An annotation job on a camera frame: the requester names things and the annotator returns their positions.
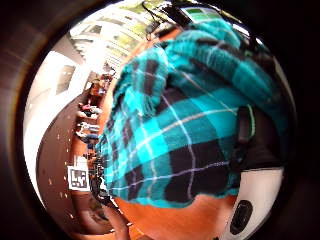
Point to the white marker cube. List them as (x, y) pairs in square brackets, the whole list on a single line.
[(78, 178)]

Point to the row of colourful background things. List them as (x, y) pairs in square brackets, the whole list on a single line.
[(89, 123)]

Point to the teal plaid cloth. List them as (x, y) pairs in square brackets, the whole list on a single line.
[(180, 133)]

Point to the green screen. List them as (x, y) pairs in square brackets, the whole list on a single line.
[(199, 14)]

